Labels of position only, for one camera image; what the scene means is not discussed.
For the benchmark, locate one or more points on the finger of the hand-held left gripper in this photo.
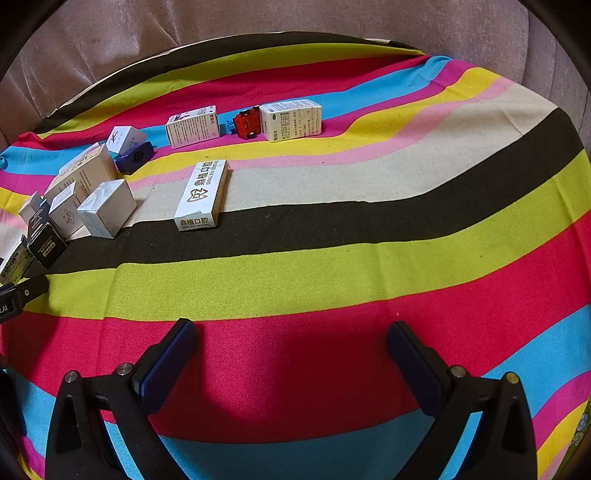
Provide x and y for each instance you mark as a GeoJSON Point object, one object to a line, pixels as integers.
{"type": "Point", "coordinates": [30, 286]}

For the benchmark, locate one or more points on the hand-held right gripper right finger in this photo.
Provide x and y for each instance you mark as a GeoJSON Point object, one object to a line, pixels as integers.
{"type": "Point", "coordinates": [415, 369]}

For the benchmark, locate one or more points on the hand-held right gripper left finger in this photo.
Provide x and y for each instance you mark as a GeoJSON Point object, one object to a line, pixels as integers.
{"type": "Point", "coordinates": [166, 369]}

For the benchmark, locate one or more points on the gold box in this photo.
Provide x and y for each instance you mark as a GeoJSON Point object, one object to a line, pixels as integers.
{"type": "Point", "coordinates": [87, 166]}

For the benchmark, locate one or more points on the white box swoosh print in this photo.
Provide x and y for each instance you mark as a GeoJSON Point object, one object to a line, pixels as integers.
{"type": "Point", "coordinates": [122, 138]}

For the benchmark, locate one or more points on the cream medicine box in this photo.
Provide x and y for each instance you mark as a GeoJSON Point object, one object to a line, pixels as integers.
{"type": "Point", "coordinates": [291, 120]}

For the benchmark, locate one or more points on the white box dark green print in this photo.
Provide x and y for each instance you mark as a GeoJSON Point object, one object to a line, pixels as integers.
{"type": "Point", "coordinates": [14, 263]}

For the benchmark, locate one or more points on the black box white label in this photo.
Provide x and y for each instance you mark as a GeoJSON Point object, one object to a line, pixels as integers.
{"type": "Point", "coordinates": [46, 247]}

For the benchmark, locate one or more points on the black and white box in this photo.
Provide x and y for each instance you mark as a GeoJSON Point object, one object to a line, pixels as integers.
{"type": "Point", "coordinates": [39, 217]}

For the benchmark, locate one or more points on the small white box grey emblem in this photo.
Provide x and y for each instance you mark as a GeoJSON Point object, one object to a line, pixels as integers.
{"type": "Point", "coordinates": [67, 214]}

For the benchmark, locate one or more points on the small plain white box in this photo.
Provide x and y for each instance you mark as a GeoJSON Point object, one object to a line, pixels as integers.
{"type": "Point", "coordinates": [31, 205]}

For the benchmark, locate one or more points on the white box pink print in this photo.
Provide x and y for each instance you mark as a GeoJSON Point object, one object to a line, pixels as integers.
{"type": "Point", "coordinates": [104, 210]}

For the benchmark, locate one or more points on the striped colourful blanket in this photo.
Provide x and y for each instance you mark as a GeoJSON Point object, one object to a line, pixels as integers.
{"type": "Point", "coordinates": [323, 277]}

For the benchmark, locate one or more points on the dark blue small box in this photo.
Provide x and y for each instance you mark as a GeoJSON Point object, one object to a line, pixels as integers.
{"type": "Point", "coordinates": [134, 159]}

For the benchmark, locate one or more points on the long white box green print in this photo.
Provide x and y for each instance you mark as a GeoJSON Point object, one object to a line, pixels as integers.
{"type": "Point", "coordinates": [203, 194]}

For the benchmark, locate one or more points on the white medicine box blue print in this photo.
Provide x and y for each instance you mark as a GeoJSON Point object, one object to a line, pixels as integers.
{"type": "Point", "coordinates": [189, 129]}

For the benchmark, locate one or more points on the red toy car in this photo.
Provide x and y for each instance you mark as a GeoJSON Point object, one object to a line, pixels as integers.
{"type": "Point", "coordinates": [244, 122]}

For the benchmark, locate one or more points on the beige fabric cover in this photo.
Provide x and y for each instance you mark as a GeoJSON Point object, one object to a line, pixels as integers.
{"type": "Point", "coordinates": [277, 23]}

